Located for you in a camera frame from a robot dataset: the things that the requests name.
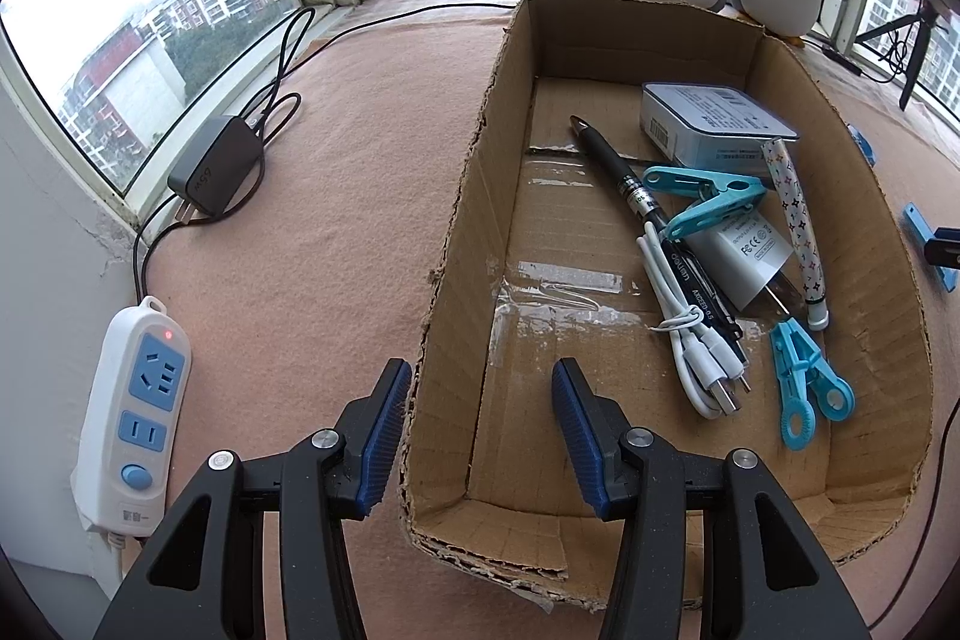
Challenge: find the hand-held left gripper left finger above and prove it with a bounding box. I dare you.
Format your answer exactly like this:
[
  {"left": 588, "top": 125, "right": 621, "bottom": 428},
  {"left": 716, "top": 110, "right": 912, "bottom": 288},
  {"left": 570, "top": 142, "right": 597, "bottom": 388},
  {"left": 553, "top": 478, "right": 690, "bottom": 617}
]
[{"left": 94, "top": 359, "right": 412, "bottom": 640}]

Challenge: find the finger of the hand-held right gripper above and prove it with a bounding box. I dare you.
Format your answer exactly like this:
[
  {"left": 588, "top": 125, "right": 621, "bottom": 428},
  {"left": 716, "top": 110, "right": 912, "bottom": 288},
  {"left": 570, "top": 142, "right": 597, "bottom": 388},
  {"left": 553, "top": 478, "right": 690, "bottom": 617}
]
[{"left": 925, "top": 227, "right": 960, "bottom": 266}]

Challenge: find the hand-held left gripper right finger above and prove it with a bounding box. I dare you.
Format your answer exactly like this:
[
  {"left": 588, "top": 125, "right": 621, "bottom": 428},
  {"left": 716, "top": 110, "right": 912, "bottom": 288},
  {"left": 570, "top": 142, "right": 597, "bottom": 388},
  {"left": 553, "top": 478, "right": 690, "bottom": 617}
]
[{"left": 553, "top": 359, "right": 871, "bottom": 640}]

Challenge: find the white usb cable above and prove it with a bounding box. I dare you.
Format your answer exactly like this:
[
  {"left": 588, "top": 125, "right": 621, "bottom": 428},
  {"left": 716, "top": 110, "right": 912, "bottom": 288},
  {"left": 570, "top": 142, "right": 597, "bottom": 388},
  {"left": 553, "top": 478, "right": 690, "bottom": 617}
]
[{"left": 637, "top": 231, "right": 755, "bottom": 420}]

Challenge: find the white patterned pen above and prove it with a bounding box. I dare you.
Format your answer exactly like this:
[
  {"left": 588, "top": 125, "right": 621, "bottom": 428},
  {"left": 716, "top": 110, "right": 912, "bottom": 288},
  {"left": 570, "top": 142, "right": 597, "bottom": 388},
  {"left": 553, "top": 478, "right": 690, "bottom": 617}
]
[{"left": 761, "top": 137, "right": 832, "bottom": 332}]

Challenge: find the blue ring-handled clip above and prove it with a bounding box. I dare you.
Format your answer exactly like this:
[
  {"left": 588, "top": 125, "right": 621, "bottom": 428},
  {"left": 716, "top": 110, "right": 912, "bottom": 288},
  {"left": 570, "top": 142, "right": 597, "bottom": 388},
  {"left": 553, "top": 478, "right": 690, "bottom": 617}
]
[{"left": 769, "top": 319, "right": 856, "bottom": 450}]

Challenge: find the cardboard box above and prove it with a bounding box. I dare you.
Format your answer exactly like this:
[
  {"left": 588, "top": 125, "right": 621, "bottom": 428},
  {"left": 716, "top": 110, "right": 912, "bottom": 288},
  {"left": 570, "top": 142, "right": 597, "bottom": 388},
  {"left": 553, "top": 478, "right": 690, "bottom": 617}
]
[{"left": 397, "top": 0, "right": 935, "bottom": 611}]

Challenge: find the teal clothespin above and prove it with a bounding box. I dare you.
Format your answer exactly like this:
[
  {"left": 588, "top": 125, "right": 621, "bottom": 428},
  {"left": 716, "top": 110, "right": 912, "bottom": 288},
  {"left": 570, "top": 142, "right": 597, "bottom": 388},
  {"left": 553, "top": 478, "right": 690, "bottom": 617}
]
[{"left": 643, "top": 164, "right": 767, "bottom": 244}]

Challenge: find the silver box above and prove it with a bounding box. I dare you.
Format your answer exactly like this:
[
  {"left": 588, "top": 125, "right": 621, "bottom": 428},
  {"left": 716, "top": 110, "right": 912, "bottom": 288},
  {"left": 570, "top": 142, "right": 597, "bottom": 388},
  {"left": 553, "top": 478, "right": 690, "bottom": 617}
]
[{"left": 639, "top": 81, "right": 802, "bottom": 170}]

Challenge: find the black pen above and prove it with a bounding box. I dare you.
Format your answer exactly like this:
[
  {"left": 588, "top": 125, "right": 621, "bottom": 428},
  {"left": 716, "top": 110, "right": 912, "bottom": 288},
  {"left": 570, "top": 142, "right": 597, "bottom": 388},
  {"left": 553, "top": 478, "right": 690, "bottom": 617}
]
[{"left": 570, "top": 115, "right": 751, "bottom": 363}]

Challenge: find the black tripod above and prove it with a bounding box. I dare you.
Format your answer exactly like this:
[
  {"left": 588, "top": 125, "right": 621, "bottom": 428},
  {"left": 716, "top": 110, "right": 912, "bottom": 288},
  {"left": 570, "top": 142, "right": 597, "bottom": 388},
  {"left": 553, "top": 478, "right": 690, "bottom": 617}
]
[{"left": 855, "top": 0, "right": 960, "bottom": 112}]

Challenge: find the white plug charger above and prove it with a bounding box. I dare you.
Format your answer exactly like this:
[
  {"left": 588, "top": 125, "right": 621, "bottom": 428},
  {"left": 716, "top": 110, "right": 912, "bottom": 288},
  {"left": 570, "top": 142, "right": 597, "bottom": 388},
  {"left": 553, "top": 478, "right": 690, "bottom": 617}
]
[{"left": 690, "top": 212, "right": 796, "bottom": 315}]

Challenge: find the pink blanket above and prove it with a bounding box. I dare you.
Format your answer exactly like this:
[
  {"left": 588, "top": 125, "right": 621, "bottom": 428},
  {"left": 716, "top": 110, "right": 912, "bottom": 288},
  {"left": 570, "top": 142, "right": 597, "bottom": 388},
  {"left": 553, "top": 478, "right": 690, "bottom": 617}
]
[{"left": 112, "top": 0, "right": 960, "bottom": 640}]

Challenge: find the white power strip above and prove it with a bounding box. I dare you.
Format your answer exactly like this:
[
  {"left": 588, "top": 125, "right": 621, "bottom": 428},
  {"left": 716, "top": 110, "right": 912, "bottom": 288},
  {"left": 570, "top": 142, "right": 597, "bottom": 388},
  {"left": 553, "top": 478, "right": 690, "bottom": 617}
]
[{"left": 71, "top": 295, "right": 192, "bottom": 528}]

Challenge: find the black power adapter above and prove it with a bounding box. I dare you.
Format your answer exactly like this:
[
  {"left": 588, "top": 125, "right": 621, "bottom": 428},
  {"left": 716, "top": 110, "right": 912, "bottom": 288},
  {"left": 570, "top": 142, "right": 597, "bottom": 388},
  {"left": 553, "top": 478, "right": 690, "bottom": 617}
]
[{"left": 166, "top": 115, "right": 267, "bottom": 227}]

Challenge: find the thin black cable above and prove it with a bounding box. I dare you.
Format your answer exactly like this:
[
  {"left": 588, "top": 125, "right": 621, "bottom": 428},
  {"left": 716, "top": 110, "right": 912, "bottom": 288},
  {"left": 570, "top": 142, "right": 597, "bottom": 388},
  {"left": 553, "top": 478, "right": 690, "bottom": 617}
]
[{"left": 821, "top": 44, "right": 901, "bottom": 86}]

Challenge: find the white power strip cord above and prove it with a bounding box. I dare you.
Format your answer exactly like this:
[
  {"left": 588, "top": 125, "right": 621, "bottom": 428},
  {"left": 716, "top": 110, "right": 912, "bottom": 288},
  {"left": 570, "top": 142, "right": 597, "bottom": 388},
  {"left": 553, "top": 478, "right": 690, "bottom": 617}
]
[{"left": 109, "top": 531, "right": 132, "bottom": 585}]

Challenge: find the black adapter cable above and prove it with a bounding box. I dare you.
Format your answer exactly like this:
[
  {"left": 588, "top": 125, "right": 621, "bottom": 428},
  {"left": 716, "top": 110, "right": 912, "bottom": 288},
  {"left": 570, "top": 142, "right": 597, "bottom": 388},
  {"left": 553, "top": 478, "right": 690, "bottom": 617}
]
[{"left": 131, "top": 1, "right": 526, "bottom": 304}]

